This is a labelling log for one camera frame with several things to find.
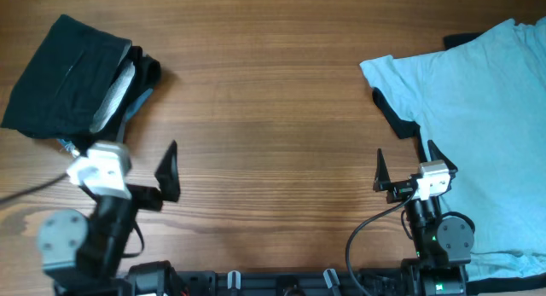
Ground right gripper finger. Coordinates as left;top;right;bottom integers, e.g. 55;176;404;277
373;148;392;192
427;140;458;175

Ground black shorts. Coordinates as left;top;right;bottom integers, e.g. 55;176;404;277
1;15;161;140

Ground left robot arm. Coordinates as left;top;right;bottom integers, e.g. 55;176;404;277
37;142;181;295

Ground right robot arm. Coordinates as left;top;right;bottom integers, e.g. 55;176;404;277
373;141;475;295

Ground black garment under pile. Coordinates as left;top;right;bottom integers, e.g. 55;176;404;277
371;32;546;295

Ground folded grey trousers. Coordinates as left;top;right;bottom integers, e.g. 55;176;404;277
115;118;127;143

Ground light blue t-shirt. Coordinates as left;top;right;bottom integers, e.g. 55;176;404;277
358;16;546;282

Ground folded blue denim garment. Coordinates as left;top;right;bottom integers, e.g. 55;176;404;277
57;88;154;158

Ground right black camera cable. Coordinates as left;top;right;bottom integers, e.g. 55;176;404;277
344;184;427;296

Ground black camera cable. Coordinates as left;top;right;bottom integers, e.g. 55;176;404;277
0;171;146;259
344;184;427;296

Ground left black camera cable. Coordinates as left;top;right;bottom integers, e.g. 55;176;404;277
0;171;146;259

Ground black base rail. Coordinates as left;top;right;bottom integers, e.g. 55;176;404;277
127;268;470;296

